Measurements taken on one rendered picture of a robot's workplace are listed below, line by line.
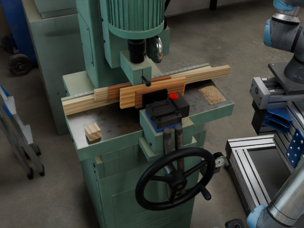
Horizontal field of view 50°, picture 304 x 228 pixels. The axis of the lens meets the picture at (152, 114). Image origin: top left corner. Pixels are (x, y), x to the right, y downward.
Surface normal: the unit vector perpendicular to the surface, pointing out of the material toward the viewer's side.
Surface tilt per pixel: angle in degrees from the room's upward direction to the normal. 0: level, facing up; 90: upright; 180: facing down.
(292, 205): 64
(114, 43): 90
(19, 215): 0
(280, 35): 73
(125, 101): 90
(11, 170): 0
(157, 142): 90
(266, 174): 0
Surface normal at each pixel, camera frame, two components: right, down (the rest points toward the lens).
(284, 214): -0.42, 0.20
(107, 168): 0.40, 0.62
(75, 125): 0.01, -0.74
